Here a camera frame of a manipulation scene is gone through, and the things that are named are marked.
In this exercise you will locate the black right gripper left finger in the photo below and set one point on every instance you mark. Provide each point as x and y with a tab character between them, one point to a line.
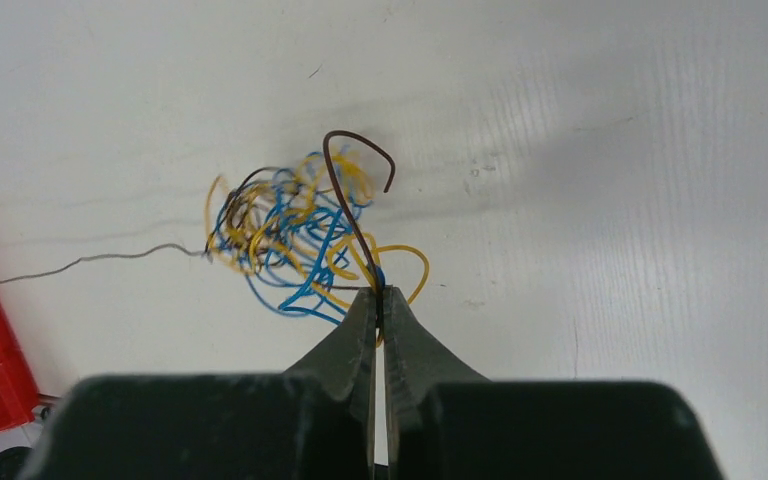
314	420

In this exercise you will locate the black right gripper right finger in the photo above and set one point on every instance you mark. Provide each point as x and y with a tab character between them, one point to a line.
447	421

